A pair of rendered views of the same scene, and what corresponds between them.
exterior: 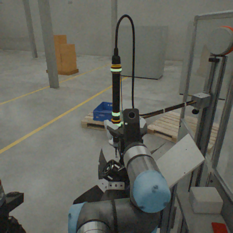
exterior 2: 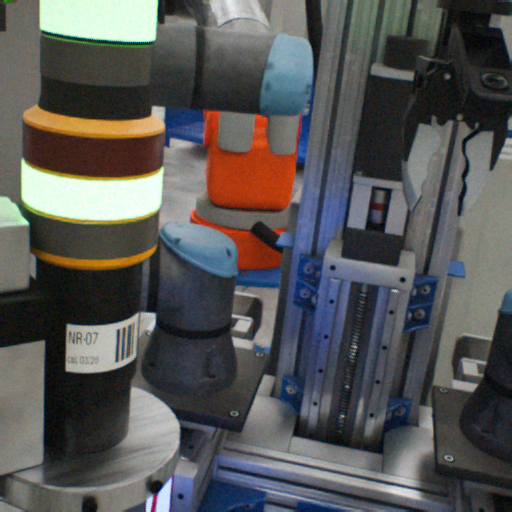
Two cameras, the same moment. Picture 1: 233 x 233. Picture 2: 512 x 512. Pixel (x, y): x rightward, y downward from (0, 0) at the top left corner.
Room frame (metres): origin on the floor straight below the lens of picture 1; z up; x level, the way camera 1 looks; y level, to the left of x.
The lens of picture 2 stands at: (1.05, 0.04, 1.62)
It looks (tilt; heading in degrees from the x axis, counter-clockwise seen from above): 20 degrees down; 177
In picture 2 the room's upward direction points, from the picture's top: 7 degrees clockwise
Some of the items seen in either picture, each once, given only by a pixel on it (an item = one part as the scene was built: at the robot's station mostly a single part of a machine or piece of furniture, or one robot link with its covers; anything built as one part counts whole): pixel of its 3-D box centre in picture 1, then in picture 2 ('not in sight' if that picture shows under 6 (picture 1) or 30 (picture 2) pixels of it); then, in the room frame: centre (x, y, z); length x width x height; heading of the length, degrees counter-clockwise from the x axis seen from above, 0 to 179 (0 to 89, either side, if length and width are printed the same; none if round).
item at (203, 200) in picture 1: (204, 198); not in sight; (0.99, -0.59, 0.92); 0.17 x 0.16 x 0.11; 88
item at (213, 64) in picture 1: (204, 108); not in sight; (1.19, -0.57, 1.48); 0.05 x 0.03 x 0.62; 33
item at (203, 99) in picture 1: (200, 100); not in sight; (1.16, -0.53, 1.54); 0.10 x 0.07 x 0.09; 123
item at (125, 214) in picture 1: (137, 213); (130, 63); (0.35, -0.05, 1.54); 0.11 x 0.08 x 0.11; 98
